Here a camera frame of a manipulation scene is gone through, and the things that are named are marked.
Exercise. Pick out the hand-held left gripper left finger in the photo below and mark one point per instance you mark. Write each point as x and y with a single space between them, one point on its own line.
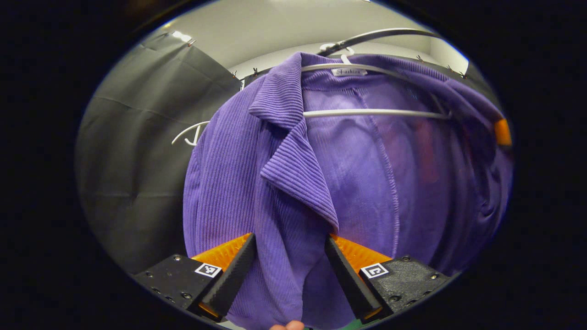
229 284

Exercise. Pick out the white clothes hanger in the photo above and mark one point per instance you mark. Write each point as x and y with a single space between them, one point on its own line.
367 112
183 133

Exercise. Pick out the purple ribbed jacket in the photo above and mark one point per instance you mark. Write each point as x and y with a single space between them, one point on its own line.
298 183

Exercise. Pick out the ceiling light panel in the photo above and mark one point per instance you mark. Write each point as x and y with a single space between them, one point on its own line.
181 35

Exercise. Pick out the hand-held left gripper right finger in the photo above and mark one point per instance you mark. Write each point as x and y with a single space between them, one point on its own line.
353 284

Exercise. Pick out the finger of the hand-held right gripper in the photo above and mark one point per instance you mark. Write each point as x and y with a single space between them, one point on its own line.
503 133

